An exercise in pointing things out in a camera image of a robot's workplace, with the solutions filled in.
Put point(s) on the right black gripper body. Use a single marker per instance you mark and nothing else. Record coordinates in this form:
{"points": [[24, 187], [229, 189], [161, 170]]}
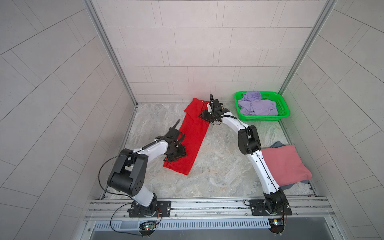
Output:
{"points": [[210, 116]]}

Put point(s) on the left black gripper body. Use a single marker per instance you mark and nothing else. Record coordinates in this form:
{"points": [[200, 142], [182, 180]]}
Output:
{"points": [[177, 152]]}

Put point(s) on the red t-shirt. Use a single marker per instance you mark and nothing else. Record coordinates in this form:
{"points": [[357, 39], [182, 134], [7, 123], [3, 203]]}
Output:
{"points": [[194, 128]]}

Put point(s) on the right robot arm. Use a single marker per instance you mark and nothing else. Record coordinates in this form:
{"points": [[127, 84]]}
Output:
{"points": [[249, 144]]}

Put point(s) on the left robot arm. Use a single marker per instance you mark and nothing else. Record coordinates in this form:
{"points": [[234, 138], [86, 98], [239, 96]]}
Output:
{"points": [[129, 172]]}

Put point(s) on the purple t-shirt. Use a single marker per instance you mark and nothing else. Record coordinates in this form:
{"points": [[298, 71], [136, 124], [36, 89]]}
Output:
{"points": [[252, 104]]}

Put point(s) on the green plastic basket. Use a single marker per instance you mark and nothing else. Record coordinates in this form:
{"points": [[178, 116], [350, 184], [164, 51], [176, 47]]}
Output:
{"points": [[282, 107]]}

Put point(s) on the grey folded t-shirt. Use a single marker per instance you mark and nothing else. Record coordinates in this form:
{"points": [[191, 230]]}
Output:
{"points": [[276, 145]]}

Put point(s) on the left circuit board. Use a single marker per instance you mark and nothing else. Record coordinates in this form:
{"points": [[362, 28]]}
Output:
{"points": [[148, 226]]}

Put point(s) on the circuit board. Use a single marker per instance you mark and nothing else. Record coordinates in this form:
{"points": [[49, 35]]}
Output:
{"points": [[148, 226], [277, 226]]}

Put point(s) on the pink folded t-shirt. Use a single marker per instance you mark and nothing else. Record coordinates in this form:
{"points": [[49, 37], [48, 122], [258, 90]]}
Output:
{"points": [[286, 166]]}

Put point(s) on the ventilation grille strip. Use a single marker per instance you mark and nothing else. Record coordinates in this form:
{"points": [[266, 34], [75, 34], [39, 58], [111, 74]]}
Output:
{"points": [[204, 224]]}

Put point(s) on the right circuit board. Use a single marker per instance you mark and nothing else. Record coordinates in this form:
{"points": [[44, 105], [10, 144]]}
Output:
{"points": [[277, 226]]}

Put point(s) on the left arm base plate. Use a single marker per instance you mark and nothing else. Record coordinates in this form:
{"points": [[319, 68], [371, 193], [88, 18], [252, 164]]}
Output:
{"points": [[162, 208]]}

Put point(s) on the aluminium mounting rail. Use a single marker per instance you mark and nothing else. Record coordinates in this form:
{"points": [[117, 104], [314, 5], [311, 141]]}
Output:
{"points": [[209, 208]]}

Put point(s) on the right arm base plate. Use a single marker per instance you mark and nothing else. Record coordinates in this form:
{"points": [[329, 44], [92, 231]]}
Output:
{"points": [[258, 208]]}

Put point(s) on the left corner metal post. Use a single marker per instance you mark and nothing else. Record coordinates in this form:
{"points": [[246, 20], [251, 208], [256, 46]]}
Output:
{"points": [[90, 7]]}

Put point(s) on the corner metal post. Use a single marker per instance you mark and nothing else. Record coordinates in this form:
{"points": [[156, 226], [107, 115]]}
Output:
{"points": [[319, 23], [90, 7]]}

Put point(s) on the right corner metal post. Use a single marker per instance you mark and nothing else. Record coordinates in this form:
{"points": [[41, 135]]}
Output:
{"points": [[319, 23]]}

